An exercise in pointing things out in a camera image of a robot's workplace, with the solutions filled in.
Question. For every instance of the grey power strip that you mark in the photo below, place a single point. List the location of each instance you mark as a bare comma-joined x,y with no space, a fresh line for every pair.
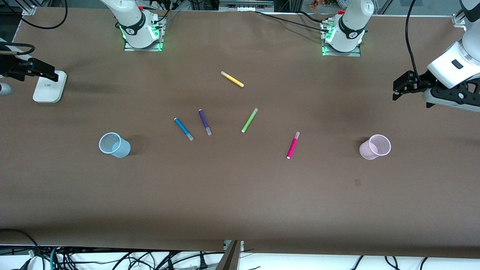
247,5

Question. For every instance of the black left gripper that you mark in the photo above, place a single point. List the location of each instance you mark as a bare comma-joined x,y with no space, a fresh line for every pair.
419,81

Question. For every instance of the yellow marker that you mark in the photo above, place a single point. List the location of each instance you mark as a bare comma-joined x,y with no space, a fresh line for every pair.
232,79

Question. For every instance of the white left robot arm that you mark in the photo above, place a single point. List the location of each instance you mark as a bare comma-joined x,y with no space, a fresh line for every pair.
352,30

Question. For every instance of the translucent blue cup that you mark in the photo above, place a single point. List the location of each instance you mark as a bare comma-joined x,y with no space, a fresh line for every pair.
122,150

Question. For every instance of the white desk lamp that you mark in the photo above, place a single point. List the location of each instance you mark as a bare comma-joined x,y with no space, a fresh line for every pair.
47,90

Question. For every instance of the purple marker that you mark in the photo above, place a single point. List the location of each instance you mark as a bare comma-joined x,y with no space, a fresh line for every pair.
204,120

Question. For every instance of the pink marker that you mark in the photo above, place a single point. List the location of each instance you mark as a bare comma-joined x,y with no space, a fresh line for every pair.
293,146

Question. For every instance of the translucent pink cup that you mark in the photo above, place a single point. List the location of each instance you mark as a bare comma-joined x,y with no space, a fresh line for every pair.
365,150

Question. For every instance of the blue marker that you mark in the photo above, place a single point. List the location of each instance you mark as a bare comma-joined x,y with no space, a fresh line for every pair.
183,128

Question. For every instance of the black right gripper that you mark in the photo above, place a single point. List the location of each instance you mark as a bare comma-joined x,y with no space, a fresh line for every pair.
11,69

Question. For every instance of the orange figure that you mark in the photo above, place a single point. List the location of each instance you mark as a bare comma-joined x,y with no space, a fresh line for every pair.
314,4

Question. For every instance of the white bracket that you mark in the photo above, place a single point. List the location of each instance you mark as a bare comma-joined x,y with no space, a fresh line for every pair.
226,245

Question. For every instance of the brown table cover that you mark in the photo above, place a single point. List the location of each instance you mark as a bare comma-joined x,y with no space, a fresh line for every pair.
240,187

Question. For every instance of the brown beam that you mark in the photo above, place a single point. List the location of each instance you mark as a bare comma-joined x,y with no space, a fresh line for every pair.
230,258

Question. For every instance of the green marker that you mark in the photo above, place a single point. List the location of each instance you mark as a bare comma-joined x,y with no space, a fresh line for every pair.
249,120

